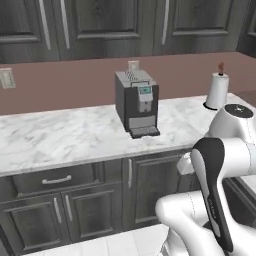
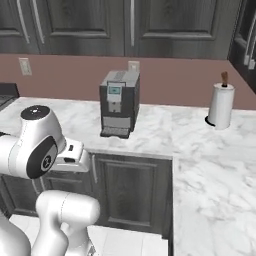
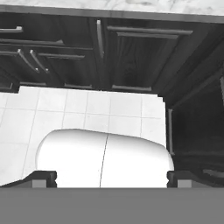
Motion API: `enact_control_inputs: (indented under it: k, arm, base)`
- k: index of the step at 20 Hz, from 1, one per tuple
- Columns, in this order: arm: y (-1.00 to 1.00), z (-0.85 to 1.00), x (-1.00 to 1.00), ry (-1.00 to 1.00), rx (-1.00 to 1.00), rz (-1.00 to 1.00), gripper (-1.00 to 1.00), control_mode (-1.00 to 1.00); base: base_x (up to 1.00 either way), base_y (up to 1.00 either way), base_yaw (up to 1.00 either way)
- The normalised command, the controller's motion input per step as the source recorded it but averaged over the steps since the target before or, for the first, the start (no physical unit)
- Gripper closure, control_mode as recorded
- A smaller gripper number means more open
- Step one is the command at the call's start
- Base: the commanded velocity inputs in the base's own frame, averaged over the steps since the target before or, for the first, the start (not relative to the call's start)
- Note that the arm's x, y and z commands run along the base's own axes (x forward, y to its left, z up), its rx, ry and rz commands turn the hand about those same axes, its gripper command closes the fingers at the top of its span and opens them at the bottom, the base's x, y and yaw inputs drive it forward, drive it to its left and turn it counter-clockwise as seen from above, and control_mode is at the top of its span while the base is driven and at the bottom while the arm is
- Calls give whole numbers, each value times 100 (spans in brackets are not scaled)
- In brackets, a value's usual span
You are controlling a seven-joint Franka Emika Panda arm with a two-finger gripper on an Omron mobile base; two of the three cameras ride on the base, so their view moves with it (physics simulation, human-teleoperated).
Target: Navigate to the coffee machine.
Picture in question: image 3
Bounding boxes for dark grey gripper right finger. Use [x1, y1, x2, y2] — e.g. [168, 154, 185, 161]
[166, 170, 224, 189]

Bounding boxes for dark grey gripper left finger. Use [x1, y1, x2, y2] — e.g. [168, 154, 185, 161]
[0, 170, 58, 189]

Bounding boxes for dark wood drawer front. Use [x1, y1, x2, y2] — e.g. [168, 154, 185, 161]
[171, 153, 224, 187]
[0, 12, 95, 46]

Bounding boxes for dark wood cupboard door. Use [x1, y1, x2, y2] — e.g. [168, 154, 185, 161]
[27, 43, 98, 90]
[165, 69, 224, 158]
[94, 17, 217, 93]
[0, 43, 33, 92]

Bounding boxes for white rounded object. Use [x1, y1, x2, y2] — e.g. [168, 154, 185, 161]
[35, 128, 176, 189]

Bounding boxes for grey bar drawer handle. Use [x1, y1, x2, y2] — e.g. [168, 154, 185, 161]
[0, 25, 24, 34]
[202, 168, 224, 179]

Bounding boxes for grey bar cupboard handle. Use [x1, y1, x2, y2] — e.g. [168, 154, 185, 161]
[95, 19, 105, 60]
[167, 108, 176, 157]
[16, 48, 40, 74]
[29, 49, 50, 74]

